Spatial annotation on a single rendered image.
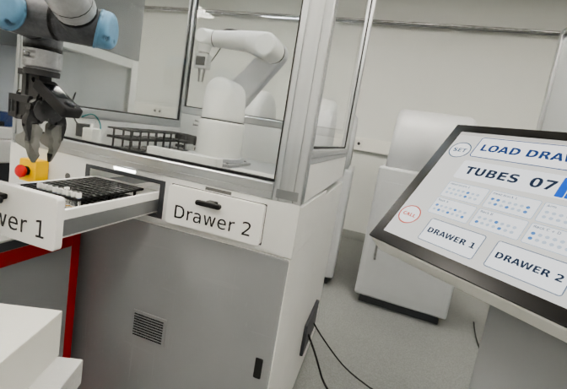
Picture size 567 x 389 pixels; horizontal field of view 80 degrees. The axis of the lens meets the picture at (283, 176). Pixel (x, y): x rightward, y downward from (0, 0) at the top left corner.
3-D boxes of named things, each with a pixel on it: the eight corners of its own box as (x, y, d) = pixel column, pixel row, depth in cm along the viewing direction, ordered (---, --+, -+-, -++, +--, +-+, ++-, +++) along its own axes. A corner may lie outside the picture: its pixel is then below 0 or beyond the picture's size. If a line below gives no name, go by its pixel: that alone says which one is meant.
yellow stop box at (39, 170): (32, 184, 106) (34, 161, 105) (15, 180, 108) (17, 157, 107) (48, 182, 111) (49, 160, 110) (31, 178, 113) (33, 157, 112)
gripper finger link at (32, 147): (18, 159, 80) (26, 121, 80) (38, 164, 79) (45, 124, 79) (5, 158, 77) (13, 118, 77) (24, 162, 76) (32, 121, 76)
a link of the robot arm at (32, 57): (70, 56, 80) (36, 47, 72) (69, 76, 81) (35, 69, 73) (46, 53, 82) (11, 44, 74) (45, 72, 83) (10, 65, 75)
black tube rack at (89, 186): (75, 226, 78) (77, 198, 77) (18, 209, 83) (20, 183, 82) (141, 209, 99) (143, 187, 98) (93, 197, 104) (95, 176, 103)
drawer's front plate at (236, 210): (258, 246, 89) (264, 206, 88) (164, 221, 97) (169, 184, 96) (260, 244, 91) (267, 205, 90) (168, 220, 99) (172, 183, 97)
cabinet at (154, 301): (250, 521, 99) (295, 261, 88) (-4, 393, 126) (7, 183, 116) (315, 342, 190) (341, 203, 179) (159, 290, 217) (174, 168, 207)
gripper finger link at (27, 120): (37, 142, 80) (44, 105, 79) (42, 143, 79) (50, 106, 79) (16, 138, 75) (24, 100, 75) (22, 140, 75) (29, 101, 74)
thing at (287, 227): (291, 259, 89) (300, 206, 87) (8, 183, 116) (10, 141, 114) (338, 202, 180) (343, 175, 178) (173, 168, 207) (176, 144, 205)
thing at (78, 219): (56, 240, 69) (58, 212, 69) (-31, 213, 76) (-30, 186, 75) (173, 208, 108) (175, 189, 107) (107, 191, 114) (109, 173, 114)
